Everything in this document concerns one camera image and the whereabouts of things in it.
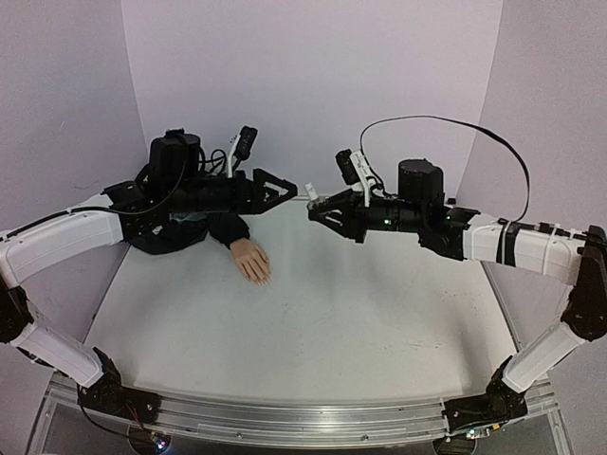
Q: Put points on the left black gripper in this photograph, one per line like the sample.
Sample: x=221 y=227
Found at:
x=245 y=206

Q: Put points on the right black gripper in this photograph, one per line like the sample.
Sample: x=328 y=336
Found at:
x=358 y=215

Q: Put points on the white nail polish cap brush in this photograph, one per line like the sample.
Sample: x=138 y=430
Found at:
x=311 y=191

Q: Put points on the clear nail polish bottle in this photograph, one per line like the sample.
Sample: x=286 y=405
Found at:
x=316 y=203

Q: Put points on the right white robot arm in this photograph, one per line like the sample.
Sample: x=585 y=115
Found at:
x=575 y=258

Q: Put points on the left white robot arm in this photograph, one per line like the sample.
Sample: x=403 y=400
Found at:
x=173 y=181

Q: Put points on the mannequin hand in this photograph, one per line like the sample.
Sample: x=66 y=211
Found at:
x=251 y=260

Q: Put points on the grey and black jacket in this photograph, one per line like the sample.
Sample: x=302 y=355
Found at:
x=188 y=229

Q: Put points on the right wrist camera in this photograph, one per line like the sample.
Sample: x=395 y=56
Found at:
x=356 y=173

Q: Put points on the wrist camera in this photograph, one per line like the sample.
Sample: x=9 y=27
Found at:
x=356 y=173
x=241 y=148

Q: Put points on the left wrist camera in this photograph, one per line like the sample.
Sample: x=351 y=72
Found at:
x=241 y=148

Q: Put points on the aluminium front rail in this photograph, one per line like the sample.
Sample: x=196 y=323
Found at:
x=301 y=425

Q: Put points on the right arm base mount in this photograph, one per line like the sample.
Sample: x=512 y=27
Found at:
x=497 y=405

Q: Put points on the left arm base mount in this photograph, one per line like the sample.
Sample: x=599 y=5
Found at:
x=109 y=396

